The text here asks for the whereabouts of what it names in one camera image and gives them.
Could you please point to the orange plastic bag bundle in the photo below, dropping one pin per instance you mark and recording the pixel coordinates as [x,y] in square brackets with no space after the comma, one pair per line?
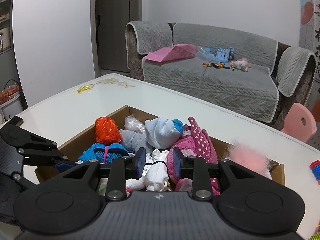
[106,131]

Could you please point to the plush toy on sofa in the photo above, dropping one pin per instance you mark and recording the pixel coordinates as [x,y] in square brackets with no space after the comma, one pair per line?
[241,64]

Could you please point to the magenta dotted knit garment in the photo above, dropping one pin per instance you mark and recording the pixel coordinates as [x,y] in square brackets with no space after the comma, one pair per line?
[193,141]

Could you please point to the light blue sock bundle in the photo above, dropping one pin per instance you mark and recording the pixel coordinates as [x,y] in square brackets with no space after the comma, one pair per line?
[162,133]

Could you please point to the grey and white sock bundle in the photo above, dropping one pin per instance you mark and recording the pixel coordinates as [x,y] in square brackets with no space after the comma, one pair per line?
[133,141]

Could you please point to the grey covered sofa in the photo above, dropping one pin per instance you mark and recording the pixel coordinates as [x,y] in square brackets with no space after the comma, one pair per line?
[277,76]

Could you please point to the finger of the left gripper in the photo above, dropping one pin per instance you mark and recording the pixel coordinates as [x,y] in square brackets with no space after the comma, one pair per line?
[64,165]

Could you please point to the blue toy castle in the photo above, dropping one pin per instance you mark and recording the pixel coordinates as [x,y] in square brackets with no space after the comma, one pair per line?
[219,55]

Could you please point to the clear plastic bag bundle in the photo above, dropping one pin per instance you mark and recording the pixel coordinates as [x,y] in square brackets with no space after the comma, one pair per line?
[131,123]

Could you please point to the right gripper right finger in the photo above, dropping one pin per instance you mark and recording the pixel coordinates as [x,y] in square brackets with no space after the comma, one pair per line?
[196,169]

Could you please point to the colourful block toy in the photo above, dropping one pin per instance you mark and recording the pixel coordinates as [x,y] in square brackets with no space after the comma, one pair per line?
[315,169]

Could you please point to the pink fluffy pompom keychain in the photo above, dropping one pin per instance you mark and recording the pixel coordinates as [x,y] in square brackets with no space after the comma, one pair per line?
[249,158]

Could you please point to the pink child chair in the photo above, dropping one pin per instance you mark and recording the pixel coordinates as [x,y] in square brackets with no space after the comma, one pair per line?
[299,123]

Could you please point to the floral decorated cabinet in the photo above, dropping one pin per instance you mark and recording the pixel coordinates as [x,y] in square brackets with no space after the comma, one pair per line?
[309,25]

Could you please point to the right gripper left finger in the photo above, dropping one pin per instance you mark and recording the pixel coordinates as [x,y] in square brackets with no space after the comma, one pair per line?
[119,171]

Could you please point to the dark wooden door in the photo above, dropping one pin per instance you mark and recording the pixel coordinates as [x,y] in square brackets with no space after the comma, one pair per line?
[111,19]

